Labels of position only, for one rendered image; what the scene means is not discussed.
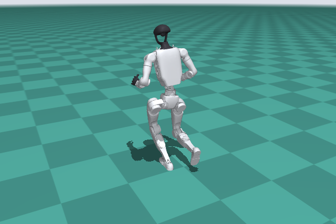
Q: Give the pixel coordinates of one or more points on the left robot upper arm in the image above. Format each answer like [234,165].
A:
[147,66]

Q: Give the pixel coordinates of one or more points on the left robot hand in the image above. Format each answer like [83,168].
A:
[135,79]

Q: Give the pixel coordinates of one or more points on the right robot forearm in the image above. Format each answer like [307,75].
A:
[185,76]

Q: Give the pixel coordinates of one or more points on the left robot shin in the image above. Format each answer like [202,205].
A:
[160,144]

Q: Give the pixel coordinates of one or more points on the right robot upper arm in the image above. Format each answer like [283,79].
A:
[188,62]

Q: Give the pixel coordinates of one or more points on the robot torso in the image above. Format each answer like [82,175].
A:
[168,68]

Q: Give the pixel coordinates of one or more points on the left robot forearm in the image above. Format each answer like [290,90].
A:
[138,84]

